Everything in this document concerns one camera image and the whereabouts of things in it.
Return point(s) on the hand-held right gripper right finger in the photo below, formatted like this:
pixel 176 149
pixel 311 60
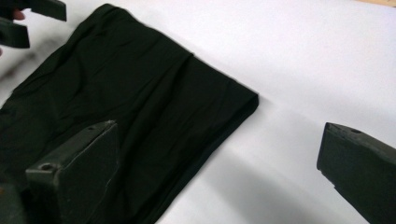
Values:
pixel 364 171

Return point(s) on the black pants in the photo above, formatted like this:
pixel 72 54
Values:
pixel 140 87

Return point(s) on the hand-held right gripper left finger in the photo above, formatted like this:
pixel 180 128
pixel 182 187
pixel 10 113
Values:
pixel 77 180

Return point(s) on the wooden table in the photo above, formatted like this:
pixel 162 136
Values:
pixel 379 2

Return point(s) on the white foam board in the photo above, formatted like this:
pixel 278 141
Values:
pixel 311 56

